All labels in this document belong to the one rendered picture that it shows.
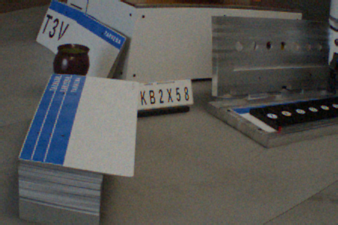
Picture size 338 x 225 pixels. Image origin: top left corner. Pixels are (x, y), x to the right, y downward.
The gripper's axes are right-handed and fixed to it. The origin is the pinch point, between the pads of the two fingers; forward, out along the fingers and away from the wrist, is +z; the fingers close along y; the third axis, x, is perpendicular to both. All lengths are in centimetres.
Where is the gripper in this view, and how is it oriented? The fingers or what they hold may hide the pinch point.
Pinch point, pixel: (335, 83)
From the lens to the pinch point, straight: 181.5
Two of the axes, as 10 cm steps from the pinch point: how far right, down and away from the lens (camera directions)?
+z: -1.3, 9.2, 3.7
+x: -8.7, -2.9, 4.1
